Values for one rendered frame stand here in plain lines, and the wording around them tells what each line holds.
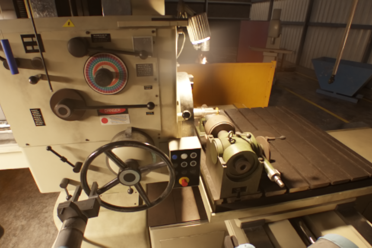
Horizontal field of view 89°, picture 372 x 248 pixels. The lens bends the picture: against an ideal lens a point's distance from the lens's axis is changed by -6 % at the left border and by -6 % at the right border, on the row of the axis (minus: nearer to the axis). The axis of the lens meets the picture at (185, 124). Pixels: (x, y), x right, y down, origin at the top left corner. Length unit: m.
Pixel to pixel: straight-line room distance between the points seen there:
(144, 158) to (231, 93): 2.99
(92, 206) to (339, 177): 1.46
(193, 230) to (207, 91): 2.49
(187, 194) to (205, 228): 0.30
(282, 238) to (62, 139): 1.37
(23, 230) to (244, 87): 3.66
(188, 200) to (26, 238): 1.72
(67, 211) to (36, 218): 2.07
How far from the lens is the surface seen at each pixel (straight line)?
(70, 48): 0.86
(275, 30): 6.84
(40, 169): 1.24
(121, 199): 1.76
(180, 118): 1.01
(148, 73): 0.89
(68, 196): 1.27
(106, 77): 0.81
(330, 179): 1.61
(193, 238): 1.74
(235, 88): 3.76
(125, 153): 0.92
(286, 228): 1.58
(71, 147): 1.11
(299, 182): 1.47
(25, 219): 2.90
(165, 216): 1.61
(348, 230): 1.77
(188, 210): 1.64
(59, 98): 0.97
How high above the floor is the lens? 1.89
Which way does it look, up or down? 28 degrees down
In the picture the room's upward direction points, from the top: 1 degrees clockwise
